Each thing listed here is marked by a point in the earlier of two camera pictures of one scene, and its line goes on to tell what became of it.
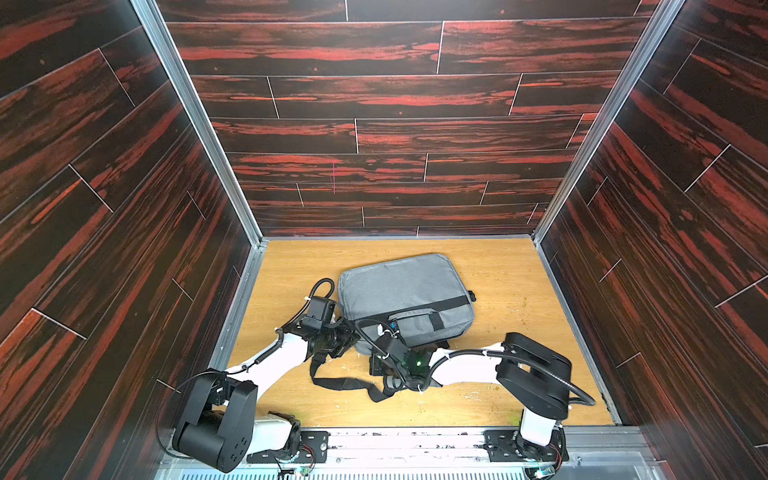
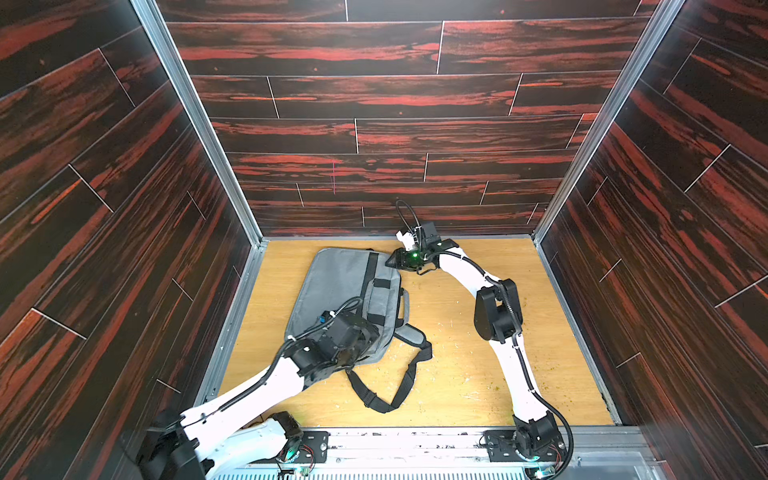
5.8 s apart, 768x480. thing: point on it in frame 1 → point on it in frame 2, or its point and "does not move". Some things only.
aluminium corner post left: [153, 18] does not move
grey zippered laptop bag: [418, 301] → [323, 278]
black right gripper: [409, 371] → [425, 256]
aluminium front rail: [450, 454] does not move
